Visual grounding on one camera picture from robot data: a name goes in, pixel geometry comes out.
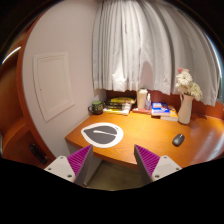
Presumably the wooden desk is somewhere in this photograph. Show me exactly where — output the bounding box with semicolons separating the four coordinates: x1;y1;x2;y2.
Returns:
66;100;224;168

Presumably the black computer mouse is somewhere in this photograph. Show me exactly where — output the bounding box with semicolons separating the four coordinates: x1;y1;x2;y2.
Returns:
172;134;185;147

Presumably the stack of dark books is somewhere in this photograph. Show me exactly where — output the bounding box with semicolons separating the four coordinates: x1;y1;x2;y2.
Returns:
103;97;136;115

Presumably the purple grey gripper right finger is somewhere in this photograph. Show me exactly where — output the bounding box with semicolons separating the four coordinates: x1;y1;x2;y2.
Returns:
134;145;181;183

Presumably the white sheer curtain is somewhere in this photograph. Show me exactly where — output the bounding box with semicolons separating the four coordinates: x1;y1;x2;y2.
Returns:
92;0;221;106

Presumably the white tissue box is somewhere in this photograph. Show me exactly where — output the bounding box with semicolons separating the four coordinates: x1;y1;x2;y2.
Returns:
137;89;148;109

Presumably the red flat book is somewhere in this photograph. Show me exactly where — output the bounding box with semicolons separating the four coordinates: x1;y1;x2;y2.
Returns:
132;108;151;115

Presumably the round white grey mouse pad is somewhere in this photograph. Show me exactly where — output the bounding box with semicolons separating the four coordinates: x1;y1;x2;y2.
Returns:
81;122;124;148

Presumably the white pink flower bouquet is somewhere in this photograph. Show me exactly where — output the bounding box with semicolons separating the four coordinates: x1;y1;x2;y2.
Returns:
176;68;203;101

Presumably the white wall access panel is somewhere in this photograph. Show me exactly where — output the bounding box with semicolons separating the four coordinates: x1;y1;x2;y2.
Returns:
33;52;74;122

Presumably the white book under blue book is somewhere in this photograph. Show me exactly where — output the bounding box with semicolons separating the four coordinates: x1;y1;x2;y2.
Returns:
161;105;178;122

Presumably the clear sanitizer bottle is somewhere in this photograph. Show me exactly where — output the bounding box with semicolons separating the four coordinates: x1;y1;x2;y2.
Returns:
145;93;151;110

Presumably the dark green mug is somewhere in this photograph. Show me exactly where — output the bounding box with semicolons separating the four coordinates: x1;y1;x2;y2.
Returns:
88;100;103;115

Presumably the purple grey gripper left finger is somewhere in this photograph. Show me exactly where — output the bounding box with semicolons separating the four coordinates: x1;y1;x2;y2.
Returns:
45;145;93;186

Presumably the white ceramic vase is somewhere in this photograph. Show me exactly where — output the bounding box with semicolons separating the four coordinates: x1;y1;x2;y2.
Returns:
178;94;193;124

